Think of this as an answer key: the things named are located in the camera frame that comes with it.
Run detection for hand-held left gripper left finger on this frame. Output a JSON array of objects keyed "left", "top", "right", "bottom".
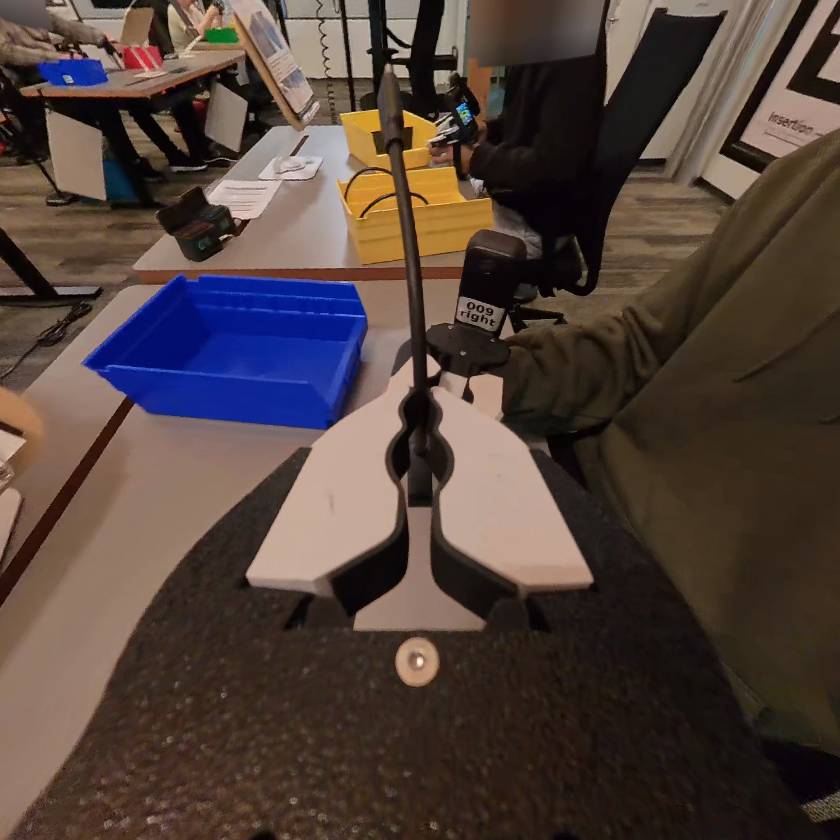
[{"left": 246, "top": 387, "right": 417, "bottom": 618}]

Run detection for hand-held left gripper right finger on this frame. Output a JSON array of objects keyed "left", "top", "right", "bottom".
[{"left": 428, "top": 387, "right": 595, "bottom": 621}]

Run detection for black USB hub with cable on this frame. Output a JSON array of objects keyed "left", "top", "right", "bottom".
[{"left": 375, "top": 62, "right": 439, "bottom": 508}]

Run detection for person's right forearm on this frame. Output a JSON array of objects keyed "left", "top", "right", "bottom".
[{"left": 500, "top": 289, "right": 697, "bottom": 441}]

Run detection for grey desk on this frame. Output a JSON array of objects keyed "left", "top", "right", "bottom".
[
  {"left": 133, "top": 125, "right": 494, "bottom": 284},
  {"left": 0, "top": 282, "right": 555, "bottom": 840}
]

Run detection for yellow plastic bin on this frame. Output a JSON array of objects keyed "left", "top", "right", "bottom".
[
  {"left": 339, "top": 108, "right": 439, "bottom": 170},
  {"left": 336, "top": 166, "right": 494, "bottom": 265}
]

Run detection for blue plastic bin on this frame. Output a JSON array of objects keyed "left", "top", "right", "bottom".
[{"left": 82, "top": 274, "right": 368, "bottom": 431}]

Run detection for clear plastic bag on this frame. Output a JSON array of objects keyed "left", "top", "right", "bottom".
[{"left": 258, "top": 154, "right": 324, "bottom": 181}]

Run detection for printed paper sheet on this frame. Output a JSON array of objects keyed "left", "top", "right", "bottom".
[{"left": 205, "top": 178, "right": 283, "bottom": 221}]

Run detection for black office chair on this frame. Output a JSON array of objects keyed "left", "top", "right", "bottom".
[{"left": 508, "top": 8, "right": 728, "bottom": 332}]

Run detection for black metal stand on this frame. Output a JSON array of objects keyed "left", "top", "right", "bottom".
[{"left": 357, "top": 0, "right": 454, "bottom": 116}]

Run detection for black charger case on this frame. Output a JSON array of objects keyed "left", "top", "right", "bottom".
[{"left": 155, "top": 185, "right": 238, "bottom": 262}]

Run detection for person's olive jacket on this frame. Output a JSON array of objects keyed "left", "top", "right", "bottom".
[{"left": 574, "top": 128, "right": 840, "bottom": 756}]

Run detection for instruction sheet board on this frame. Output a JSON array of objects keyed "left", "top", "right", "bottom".
[{"left": 230, "top": 0, "right": 321, "bottom": 132}]

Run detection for white panel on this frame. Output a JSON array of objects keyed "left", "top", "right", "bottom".
[
  {"left": 46, "top": 108, "right": 108, "bottom": 201},
  {"left": 205, "top": 82, "right": 249, "bottom": 153}
]

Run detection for brown wooden table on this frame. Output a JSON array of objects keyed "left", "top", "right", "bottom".
[{"left": 20, "top": 49, "right": 247, "bottom": 198}]

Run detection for small blue bin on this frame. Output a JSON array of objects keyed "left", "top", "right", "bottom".
[{"left": 37, "top": 59, "right": 109, "bottom": 88}]

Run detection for black floor cable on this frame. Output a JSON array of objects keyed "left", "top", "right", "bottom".
[{"left": 0, "top": 301, "right": 93, "bottom": 382}]

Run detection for framed wall poster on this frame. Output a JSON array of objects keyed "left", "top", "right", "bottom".
[{"left": 718, "top": 0, "right": 840, "bottom": 177}]

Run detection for black desk leg frame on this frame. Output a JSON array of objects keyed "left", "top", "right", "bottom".
[{"left": 0, "top": 226, "right": 102, "bottom": 306}]

